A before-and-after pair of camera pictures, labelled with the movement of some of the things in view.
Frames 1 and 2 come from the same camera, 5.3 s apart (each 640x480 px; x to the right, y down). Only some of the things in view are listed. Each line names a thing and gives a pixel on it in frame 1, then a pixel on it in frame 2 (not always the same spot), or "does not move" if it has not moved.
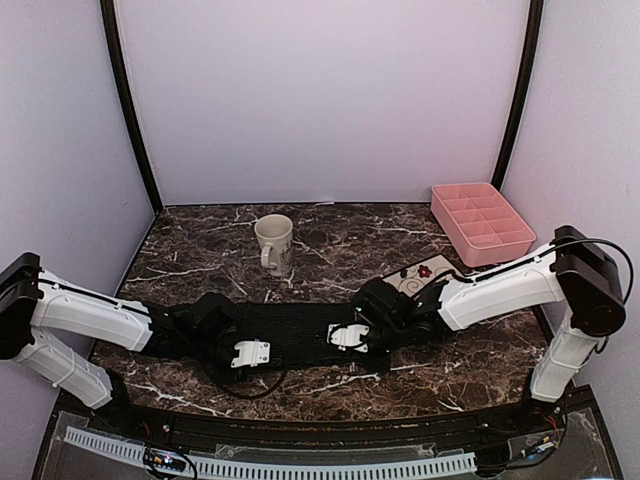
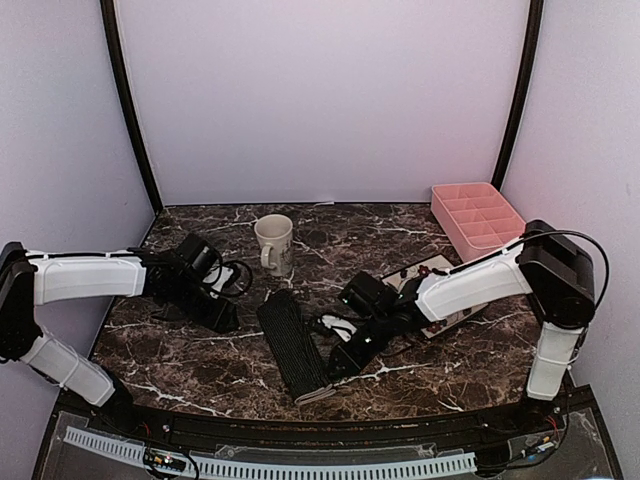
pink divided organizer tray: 484,224 does not move
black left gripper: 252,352 → 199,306
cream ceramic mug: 275,231 does not move
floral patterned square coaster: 413,278 does not move
